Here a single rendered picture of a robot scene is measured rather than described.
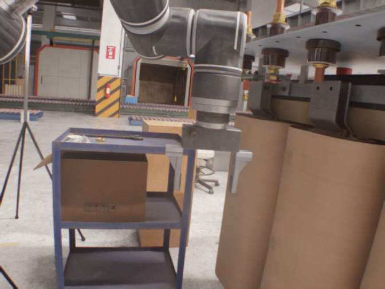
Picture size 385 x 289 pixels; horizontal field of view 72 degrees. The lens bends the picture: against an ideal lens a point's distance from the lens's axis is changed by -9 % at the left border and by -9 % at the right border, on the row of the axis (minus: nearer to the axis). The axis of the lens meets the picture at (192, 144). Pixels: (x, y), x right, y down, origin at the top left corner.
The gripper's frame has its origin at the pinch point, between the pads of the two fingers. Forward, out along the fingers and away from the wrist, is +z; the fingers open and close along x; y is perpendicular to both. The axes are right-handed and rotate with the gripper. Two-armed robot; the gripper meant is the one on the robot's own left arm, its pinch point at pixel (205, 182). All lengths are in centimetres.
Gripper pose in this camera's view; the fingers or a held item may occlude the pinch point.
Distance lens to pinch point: 68.6
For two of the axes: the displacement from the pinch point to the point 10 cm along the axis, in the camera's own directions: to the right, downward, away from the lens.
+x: 9.9, 0.7, 1.3
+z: -1.0, 9.8, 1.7
